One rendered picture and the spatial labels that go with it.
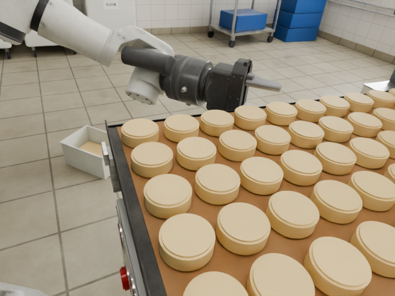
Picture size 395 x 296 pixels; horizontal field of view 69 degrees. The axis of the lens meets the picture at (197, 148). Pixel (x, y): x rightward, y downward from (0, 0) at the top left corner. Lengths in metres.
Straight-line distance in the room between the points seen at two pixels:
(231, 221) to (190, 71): 0.33
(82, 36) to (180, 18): 4.05
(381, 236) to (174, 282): 0.19
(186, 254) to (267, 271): 0.07
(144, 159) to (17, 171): 1.63
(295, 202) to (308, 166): 0.07
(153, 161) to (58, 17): 0.33
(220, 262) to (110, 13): 3.42
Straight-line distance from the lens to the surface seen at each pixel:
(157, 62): 0.54
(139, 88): 0.58
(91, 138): 1.95
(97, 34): 0.58
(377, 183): 0.39
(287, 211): 0.30
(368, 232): 0.32
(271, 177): 0.34
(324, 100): 0.56
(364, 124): 0.51
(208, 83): 0.54
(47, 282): 1.39
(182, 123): 0.41
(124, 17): 3.63
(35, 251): 1.49
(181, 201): 0.29
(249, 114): 0.45
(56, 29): 0.57
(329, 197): 0.34
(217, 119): 0.43
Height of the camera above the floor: 1.13
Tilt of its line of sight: 35 degrees down
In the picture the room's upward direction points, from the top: 5 degrees clockwise
